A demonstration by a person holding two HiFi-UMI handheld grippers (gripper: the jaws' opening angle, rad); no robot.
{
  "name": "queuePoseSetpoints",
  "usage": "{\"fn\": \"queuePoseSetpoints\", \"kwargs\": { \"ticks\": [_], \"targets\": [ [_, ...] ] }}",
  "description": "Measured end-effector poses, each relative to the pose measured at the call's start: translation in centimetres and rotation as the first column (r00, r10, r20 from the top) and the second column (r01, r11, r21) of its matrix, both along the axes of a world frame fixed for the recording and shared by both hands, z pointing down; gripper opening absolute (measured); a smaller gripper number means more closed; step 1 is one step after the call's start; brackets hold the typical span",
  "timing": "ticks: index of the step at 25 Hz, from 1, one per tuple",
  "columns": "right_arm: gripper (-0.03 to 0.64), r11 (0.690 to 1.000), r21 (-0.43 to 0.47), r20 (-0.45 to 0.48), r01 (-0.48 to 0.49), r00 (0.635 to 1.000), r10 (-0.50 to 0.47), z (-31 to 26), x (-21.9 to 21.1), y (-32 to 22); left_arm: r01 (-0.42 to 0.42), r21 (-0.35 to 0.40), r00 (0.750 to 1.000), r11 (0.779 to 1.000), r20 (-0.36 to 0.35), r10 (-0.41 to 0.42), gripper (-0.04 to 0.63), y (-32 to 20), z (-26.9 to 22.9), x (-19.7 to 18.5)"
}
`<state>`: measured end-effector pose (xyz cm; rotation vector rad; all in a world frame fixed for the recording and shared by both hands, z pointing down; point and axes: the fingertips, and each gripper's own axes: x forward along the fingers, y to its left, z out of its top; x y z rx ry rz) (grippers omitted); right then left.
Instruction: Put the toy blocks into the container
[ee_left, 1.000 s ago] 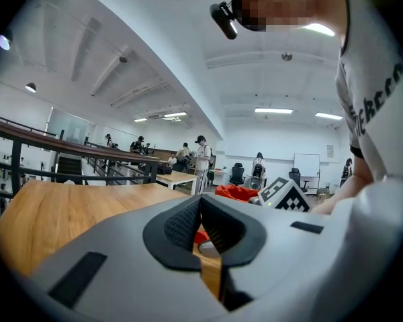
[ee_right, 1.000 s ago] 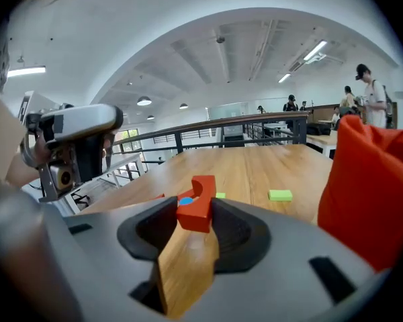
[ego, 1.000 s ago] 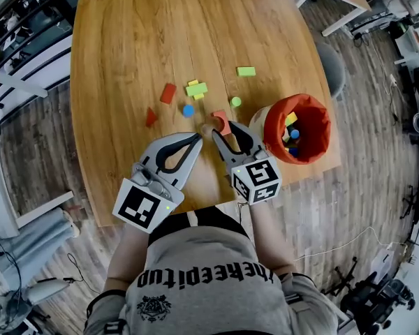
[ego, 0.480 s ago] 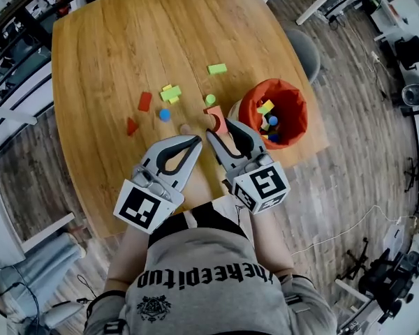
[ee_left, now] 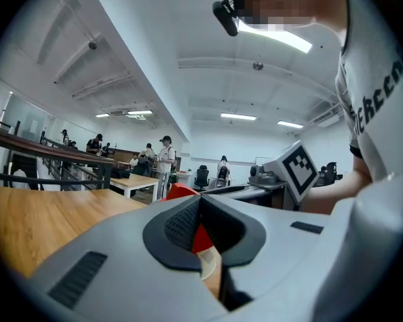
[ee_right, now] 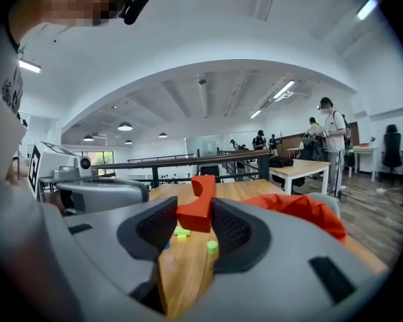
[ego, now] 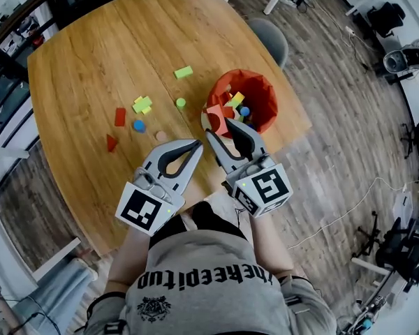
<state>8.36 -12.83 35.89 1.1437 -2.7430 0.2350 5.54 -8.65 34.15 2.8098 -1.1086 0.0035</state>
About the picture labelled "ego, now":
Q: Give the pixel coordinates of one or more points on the white round cylinder block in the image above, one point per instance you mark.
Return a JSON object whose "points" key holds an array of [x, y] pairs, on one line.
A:
{"points": [[161, 136]]}

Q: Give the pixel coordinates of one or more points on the black office chair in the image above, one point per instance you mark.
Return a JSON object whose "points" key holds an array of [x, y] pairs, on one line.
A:
{"points": [[387, 17], [405, 250]]}

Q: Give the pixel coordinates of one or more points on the red triangle block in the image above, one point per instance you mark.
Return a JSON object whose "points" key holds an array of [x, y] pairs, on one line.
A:
{"points": [[111, 144]]}

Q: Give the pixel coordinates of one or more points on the yellow-green blocks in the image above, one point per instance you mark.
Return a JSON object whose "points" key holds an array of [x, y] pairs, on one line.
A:
{"points": [[142, 105]]}

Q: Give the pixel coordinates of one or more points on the black metal railing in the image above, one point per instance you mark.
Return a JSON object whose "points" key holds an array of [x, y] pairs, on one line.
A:
{"points": [[57, 16]]}

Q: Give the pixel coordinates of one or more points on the white desk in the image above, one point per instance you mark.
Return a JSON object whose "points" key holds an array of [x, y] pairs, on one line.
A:
{"points": [[56, 258]]}

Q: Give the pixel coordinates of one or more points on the person's right forearm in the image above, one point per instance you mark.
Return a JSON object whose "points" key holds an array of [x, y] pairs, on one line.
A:
{"points": [[270, 243]]}

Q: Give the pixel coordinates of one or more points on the colourful toy blocks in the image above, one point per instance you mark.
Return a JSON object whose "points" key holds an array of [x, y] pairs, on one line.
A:
{"points": [[235, 100]]}

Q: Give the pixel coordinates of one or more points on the person's grey t-shirt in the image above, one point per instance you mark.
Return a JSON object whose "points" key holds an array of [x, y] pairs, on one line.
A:
{"points": [[206, 260]]}

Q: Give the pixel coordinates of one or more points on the person's left forearm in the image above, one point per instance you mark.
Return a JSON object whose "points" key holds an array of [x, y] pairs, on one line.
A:
{"points": [[125, 257]]}

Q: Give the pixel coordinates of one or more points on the light green cross-shaped block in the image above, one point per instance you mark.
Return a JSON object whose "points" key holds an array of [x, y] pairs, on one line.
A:
{"points": [[138, 99]]}

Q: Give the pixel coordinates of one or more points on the red arch block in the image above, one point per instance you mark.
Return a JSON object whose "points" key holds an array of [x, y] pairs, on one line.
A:
{"points": [[223, 124]]}

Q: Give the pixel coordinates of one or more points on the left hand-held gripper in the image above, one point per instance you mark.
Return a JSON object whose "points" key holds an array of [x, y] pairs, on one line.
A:
{"points": [[139, 209]]}

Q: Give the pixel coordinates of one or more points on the green cylinder block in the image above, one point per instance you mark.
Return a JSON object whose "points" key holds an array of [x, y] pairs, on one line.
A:
{"points": [[181, 102]]}

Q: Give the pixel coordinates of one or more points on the grey chair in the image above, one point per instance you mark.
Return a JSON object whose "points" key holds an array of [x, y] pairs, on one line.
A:
{"points": [[270, 37]]}

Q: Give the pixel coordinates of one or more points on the red rectangular block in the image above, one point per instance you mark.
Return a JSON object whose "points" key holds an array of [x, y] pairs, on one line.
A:
{"points": [[120, 117]]}

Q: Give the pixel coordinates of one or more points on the blue cylinder block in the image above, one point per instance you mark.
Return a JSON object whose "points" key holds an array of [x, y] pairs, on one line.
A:
{"points": [[139, 125]]}

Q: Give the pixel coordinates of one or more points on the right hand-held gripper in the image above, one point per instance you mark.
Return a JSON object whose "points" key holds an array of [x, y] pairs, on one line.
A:
{"points": [[269, 187]]}

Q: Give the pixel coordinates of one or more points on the beige storage bag red lining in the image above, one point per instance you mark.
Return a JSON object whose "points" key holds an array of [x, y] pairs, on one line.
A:
{"points": [[258, 89]]}

